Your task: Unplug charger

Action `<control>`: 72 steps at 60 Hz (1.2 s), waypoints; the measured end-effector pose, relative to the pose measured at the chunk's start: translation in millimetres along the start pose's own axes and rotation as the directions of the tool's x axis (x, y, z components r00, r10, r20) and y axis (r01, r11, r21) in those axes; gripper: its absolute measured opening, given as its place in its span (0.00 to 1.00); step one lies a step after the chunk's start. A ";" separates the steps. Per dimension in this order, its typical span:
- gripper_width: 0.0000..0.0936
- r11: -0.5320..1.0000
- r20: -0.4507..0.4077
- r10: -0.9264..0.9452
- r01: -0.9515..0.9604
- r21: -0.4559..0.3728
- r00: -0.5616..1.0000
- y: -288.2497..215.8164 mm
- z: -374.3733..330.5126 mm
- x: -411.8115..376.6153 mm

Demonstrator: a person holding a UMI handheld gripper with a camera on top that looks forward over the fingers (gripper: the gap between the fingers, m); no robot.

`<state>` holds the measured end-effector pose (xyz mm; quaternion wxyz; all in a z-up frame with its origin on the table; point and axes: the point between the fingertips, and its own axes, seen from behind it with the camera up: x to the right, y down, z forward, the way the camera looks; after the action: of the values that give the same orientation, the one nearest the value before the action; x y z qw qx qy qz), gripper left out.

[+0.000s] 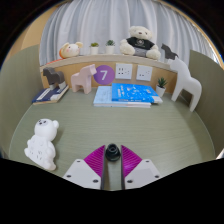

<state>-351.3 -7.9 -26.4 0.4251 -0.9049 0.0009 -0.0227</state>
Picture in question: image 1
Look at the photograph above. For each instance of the dark grey wooden horse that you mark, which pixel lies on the dark grey wooden horse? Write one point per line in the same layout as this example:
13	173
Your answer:
53	76

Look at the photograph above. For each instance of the cream teddy bear black shirt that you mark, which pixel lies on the cream teddy bear black shirt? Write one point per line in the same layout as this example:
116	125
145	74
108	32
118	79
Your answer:
140	43

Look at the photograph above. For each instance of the grey-white curtain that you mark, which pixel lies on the grey-white curtain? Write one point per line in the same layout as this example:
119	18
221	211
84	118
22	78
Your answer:
110	20

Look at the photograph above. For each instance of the pink wooden horse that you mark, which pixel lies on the pink wooden horse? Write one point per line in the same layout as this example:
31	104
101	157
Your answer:
83	78

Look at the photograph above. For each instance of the green desk partition panel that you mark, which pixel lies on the green desk partition panel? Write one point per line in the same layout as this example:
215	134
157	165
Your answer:
16	96
210	100

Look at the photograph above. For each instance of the large white wooden horse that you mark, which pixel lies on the large white wooden horse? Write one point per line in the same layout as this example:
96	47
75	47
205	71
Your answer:
186	83

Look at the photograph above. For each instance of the small black charger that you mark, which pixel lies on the small black charger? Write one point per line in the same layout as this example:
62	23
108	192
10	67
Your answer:
112	152

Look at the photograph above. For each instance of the light blue book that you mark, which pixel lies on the light blue book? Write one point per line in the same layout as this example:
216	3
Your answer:
101	97

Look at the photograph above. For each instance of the dark blue book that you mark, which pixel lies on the dark blue book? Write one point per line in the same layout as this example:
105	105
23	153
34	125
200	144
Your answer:
43	96

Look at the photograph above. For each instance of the small plant in white pot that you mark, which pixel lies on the small plant in white pot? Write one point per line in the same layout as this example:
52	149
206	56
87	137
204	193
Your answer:
94	50
161	91
110	49

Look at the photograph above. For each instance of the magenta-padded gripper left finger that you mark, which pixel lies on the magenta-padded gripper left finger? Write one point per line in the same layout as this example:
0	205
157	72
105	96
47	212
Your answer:
95	160

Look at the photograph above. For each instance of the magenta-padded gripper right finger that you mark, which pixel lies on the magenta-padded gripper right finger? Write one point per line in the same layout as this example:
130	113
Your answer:
131	160

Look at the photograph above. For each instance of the white bear-shaped power strip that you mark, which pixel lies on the white bear-shaped power strip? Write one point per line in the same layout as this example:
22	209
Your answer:
41	143

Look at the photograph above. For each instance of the white wall socket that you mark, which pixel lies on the white wall socket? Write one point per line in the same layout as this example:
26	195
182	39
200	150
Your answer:
144	73
123	71

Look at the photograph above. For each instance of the round purple number sign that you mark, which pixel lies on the round purple number sign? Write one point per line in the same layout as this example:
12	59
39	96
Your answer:
105	75

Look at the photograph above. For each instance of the wooden desk back ledge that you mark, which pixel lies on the wooden desk back ledge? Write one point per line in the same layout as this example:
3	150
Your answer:
76	61

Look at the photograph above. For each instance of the small black wooden horse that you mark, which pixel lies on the small black wooden horse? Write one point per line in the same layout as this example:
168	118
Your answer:
168	52

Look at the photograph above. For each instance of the orange and cream plush toy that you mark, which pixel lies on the orange and cream plush toy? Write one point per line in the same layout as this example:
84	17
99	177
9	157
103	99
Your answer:
70	50

